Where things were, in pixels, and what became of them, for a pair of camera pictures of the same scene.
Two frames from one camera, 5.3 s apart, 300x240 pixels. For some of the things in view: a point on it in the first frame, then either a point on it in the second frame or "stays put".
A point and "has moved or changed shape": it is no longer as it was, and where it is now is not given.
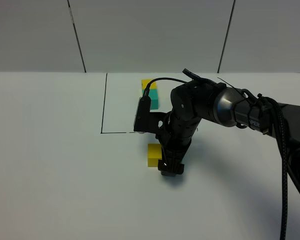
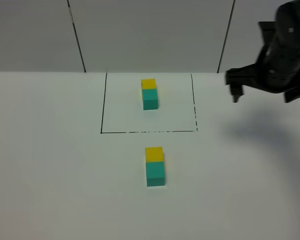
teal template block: [153, 95] stays put
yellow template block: [153, 86] stays put
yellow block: [154, 153] has moved or changed shape
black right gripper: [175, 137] → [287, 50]
